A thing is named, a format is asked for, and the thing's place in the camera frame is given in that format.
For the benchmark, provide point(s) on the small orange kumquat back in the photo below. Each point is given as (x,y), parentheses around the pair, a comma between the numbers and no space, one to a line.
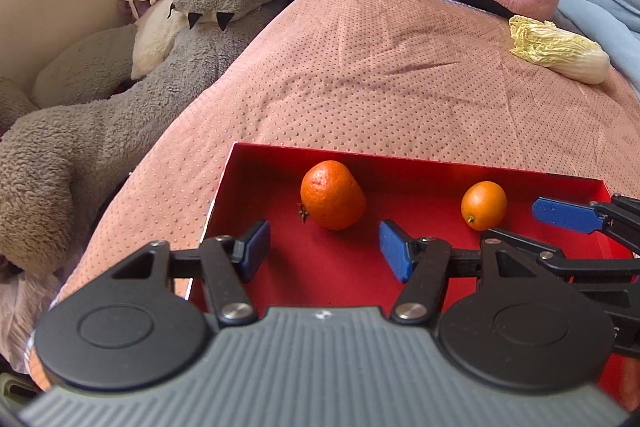
(483,206)

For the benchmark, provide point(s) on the large orange tangerine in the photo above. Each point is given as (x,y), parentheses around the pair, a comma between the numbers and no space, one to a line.
(331,196)

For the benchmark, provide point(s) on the napa cabbage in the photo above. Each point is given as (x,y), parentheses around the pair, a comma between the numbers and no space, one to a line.
(570,55)

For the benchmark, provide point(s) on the salmon dotted bedspread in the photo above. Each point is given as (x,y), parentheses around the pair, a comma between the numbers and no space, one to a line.
(418,78)

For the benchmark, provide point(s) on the grey Totoro plush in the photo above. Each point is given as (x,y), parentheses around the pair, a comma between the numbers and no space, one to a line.
(95,112)

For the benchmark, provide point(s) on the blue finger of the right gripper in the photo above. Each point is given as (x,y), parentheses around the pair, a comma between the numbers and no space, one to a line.
(567,215)
(529,246)

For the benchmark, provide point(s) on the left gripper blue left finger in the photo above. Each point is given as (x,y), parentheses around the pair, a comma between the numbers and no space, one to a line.
(250,249)

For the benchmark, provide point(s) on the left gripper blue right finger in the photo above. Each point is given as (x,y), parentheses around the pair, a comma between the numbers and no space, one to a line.
(398,249)

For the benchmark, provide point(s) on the light blue blanket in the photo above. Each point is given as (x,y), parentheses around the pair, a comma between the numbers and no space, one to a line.
(614,24)

